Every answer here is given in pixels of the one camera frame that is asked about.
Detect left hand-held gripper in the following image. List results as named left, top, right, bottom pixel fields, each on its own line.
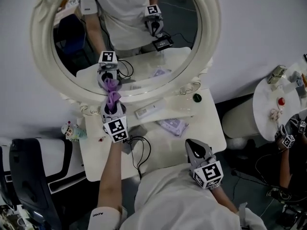
left=99, top=101, right=130, bottom=144

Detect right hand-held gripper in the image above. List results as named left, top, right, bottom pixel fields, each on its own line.
left=185, top=138, right=224, bottom=189

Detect purple cloth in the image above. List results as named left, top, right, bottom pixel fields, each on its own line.
left=105, top=91, right=122, bottom=112

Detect white oval vanity mirror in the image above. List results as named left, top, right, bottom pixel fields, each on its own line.
left=29, top=0, right=222, bottom=116

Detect another person's forearm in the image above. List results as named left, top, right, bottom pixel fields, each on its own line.
left=279, top=148, right=295, bottom=189

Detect person's right forearm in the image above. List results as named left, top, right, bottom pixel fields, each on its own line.
left=210, top=185, right=240, bottom=216

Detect person's left forearm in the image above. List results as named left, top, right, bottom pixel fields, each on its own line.
left=96, top=140, right=125, bottom=211

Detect purple wipes packet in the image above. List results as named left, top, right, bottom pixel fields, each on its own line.
left=156, top=118, right=190, bottom=138

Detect white rectangular box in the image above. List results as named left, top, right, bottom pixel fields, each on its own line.
left=134, top=102, right=165, bottom=119

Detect colourful doll figurine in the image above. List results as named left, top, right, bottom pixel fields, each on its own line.
left=61, top=120, right=87, bottom=143

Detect person's white shirt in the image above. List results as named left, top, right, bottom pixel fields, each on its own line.
left=87, top=163, right=267, bottom=230

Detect round white side table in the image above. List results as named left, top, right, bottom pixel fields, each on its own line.
left=222, top=61, right=307, bottom=143

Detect pink fluffy ornament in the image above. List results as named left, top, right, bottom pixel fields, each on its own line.
left=269, top=108, right=283, bottom=121

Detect black floor device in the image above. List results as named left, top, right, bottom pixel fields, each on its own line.
left=267, top=187, right=307, bottom=217

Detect beige carton box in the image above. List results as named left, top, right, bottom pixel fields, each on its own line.
left=266, top=65, right=288, bottom=85

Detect black office chair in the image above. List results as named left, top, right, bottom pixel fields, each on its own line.
left=0, top=138, right=63, bottom=230

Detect grey small items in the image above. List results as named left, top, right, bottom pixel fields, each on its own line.
left=287, top=70, right=307, bottom=89

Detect black cable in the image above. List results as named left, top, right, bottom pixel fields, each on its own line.
left=122, top=135, right=152, bottom=181

